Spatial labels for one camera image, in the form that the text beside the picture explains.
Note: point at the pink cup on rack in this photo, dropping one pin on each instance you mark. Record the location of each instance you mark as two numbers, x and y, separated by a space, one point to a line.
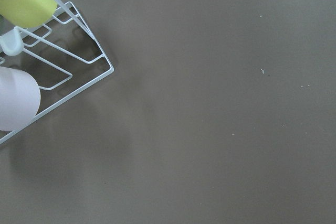
20 98

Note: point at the yellow cup on rack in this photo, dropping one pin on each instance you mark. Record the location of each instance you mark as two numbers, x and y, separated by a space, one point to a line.
27 13

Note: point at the white wire cup rack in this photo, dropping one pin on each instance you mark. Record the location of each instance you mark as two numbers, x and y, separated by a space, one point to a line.
62 55

